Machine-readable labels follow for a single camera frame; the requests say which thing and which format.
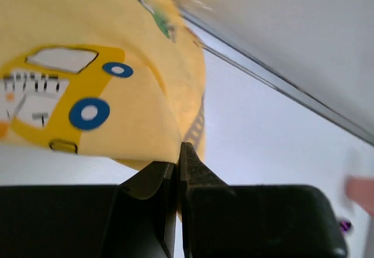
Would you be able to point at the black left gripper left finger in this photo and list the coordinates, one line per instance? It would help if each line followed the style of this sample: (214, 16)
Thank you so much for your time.
(148, 212)

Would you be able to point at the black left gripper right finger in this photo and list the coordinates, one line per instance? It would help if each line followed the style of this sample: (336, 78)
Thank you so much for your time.
(203, 199)

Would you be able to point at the yellow car-print cloth placemat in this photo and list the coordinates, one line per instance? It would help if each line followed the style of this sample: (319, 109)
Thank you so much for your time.
(123, 79)

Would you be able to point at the purple metallic spoon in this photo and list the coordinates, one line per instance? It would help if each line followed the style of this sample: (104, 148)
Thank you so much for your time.
(345, 225)

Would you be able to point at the pink ceramic mug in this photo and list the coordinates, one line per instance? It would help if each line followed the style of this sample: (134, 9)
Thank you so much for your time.
(360, 190)

